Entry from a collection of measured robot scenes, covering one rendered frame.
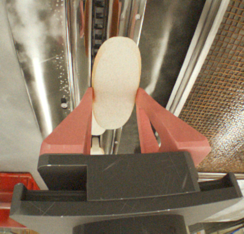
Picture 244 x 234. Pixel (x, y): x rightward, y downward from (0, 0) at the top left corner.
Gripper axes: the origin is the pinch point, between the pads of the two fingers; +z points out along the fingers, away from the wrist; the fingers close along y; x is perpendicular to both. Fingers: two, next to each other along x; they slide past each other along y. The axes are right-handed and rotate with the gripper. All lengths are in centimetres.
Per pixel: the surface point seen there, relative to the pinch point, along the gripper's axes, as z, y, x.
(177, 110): 4.9, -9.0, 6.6
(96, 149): 7.2, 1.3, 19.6
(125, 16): 8.9, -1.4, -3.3
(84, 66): 8.7, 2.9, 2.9
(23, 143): 11.2, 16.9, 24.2
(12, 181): 8.1, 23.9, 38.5
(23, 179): 9.1, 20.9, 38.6
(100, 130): 7.8, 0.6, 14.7
